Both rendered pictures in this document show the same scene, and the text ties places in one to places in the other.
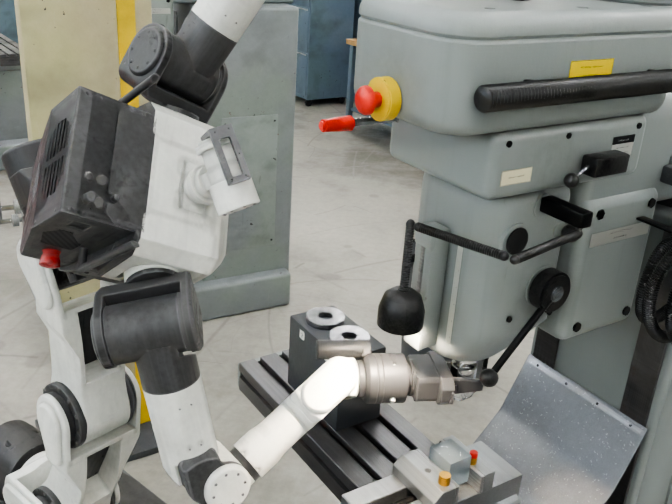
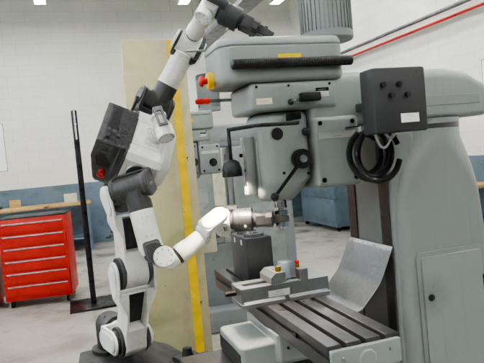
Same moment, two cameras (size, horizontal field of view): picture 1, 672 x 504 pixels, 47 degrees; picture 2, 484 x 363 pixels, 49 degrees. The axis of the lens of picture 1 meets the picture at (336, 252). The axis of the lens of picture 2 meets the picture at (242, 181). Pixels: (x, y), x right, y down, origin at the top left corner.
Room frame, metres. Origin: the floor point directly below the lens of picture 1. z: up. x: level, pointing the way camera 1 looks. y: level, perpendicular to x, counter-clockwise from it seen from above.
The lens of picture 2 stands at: (-0.75, -0.68, 1.49)
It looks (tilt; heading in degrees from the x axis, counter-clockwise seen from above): 3 degrees down; 17
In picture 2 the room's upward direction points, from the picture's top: 5 degrees counter-clockwise
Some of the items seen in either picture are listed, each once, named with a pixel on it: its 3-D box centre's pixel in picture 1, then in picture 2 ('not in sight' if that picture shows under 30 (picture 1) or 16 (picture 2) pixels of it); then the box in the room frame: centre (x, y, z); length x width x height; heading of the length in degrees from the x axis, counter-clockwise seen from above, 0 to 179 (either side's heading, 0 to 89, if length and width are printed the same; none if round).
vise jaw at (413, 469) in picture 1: (425, 479); (272, 274); (1.17, -0.19, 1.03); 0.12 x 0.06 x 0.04; 34
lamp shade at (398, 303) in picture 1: (401, 306); (231, 168); (1.06, -0.11, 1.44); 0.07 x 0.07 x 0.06
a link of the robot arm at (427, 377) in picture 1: (412, 378); (257, 220); (1.18, -0.15, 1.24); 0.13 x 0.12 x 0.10; 9
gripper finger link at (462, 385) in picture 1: (466, 386); (281, 218); (1.17, -0.24, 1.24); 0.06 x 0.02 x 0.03; 99
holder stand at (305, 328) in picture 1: (334, 363); (251, 253); (1.54, -0.01, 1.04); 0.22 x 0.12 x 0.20; 34
